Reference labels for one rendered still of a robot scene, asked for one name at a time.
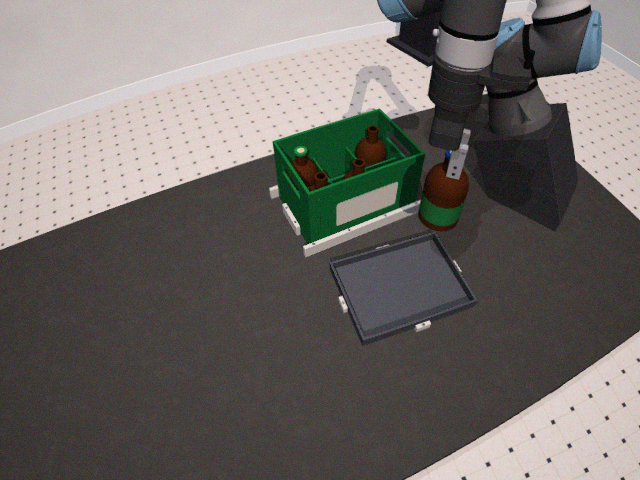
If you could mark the green crate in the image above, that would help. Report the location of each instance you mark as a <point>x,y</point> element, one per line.
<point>352,201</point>

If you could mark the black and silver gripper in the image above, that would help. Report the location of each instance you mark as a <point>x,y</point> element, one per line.
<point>457,84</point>

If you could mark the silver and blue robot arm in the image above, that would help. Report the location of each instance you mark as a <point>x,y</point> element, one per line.
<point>563,44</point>

